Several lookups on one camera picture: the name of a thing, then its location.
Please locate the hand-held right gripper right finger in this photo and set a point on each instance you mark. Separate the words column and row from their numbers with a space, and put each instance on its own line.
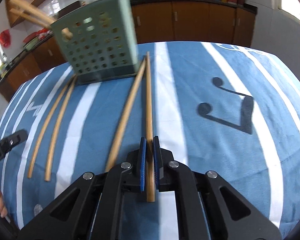
column 157, row 162

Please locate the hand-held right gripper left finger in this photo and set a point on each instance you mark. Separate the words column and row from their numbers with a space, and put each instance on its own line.
column 143, row 165

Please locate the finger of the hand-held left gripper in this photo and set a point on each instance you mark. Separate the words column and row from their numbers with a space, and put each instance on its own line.
column 13, row 140

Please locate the green perforated utensil holder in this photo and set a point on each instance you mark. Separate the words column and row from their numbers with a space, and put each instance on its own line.
column 102, row 42

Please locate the blue white striped tablecloth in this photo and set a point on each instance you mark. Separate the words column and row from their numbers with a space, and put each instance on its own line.
column 215, row 150

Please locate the wooden lower cabinet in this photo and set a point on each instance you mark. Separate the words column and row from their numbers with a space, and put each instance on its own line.
column 190, row 20
column 27, row 65

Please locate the green basin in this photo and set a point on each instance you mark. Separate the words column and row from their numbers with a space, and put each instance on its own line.
column 31, row 44

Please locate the red hanging plastic bag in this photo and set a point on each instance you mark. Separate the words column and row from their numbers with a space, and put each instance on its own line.
column 4, row 38

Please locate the red basin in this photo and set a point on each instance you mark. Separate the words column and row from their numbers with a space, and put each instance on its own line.
column 30, row 37

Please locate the dark cutting board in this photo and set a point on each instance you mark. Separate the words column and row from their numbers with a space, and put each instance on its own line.
column 70, row 8

